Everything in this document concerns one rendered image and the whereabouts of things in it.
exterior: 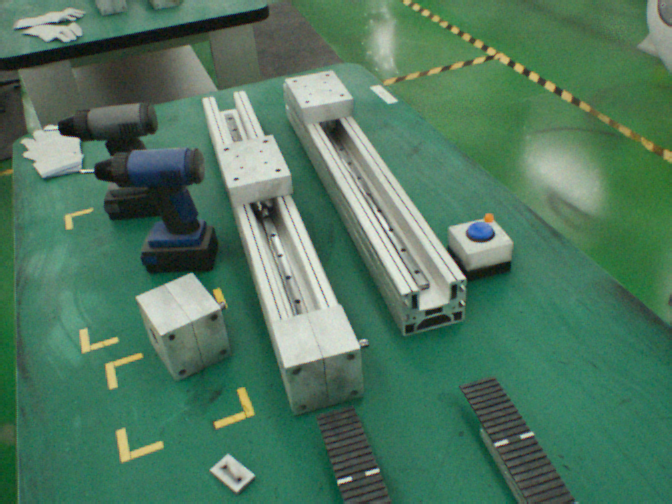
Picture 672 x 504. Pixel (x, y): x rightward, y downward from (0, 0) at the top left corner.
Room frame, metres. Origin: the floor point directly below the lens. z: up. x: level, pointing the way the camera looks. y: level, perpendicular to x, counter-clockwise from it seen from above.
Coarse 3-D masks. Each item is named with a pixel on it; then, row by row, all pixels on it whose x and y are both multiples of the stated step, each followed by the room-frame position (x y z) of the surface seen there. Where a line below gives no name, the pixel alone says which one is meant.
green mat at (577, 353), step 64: (192, 128) 1.48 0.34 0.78; (384, 128) 1.39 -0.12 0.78; (64, 192) 1.23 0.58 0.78; (192, 192) 1.18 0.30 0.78; (320, 192) 1.14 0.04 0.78; (448, 192) 1.10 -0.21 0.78; (64, 256) 1.00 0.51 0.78; (128, 256) 0.98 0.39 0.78; (320, 256) 0.93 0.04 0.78; (512, 256) 0.88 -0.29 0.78; (576, 256) 0.87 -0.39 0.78; (64, 320) 0.82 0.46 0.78; (128, 320) 0.81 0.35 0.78; (256, 320) 0.78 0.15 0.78; (384, 320) 0.75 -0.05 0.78; (512, 320) 0.73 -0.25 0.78; (576, 320) 0.72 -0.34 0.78; (640, 320) 0.71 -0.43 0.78; (64, 384) 0.68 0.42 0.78; (128, 384) 0.67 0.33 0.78; (192, 384) 0.66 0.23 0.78; (256, 384) 0.65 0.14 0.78; (384, 384) 0.63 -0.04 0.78; (448, 384) 0.62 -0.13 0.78; (512, 384) 0.61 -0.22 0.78; (576, 384) 0.60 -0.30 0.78; (640, 384) 0.59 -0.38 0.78; (64, 448) 0.56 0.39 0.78; (192, 448) 0.55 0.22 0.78; (256, 448) 0.54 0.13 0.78; (320, 448) 0.53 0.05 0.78; (384, 448) 0.52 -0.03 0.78; (448, 448) 0.51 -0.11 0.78; (576, 448) 0.50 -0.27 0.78; (640, 448) 0.49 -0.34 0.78
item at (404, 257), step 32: (320, 128) 1.25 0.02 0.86; (352, 128) 1.24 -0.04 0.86; (320, 160) 1.17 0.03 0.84; (352, 160) 1.16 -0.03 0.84; (352, 192) 1.00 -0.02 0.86; (384, 192) 1.01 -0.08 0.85; (352, 224) 0.96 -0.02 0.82; (384, 224) 0.93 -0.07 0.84; (416, 224) 0.88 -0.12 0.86; (384, 256) 0.81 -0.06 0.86; (416, 256) 0.85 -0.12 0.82; (448, 256) 0.79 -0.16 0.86; (384, 288) 0.80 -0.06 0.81; (416, 288) 0.73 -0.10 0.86; (448, 288) 0.73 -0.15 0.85; (416, 320) 0.72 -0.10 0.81; (448, 320) 0.74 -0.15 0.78
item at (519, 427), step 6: (522, 420) 0.52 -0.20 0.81; (498, 426) 0.51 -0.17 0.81; (504, 426) 0.51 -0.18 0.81; (510, 426) 0.51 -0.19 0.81; (516, 426) 0.51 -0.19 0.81; (522, 426) 0.51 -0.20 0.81; (528, 426) 0.51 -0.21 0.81; (492, 432) 0.50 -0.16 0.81; (498, 432) 0.51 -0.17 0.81; (504, 432) 0.50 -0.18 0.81; (510, 432) 0.50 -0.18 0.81; (516, 432) 0.50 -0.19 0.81; (522, 432) 0.50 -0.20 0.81; (492, 438) 0.50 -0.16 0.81; (498, 438) 0.50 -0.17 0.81; (504, 438) 0.50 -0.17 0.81
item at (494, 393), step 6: (486, 390) 0.57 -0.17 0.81; (492, 390) 0.57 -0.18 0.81; (498, 390) 0.57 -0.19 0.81; (468, 396) 0.57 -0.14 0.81; (474, 396) 0.56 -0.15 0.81; (480, 396) 0.57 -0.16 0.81; (486, 396) 0.56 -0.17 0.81; (492, 396) 0.56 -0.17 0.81; (498, 396) 0.56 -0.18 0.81; (504, 396) 0.56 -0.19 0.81; (474, 402) 0.55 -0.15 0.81; (480, 402) 0.55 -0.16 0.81
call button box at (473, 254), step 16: (464, 224) 0.91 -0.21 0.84; (496, 224) 0.90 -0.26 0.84; (448, 240) 0.90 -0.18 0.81; (464, 240) 0.86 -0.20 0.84; (480, 240) 0.85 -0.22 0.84; (496, 240) 0.85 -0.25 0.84; (464, 256) 0.84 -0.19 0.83; (480, 256) 0.83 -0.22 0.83; (496, 256) 0.84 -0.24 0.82; (464, 272) 0.83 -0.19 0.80; (480, 272) 0.83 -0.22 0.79; (496, 272) 0.84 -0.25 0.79
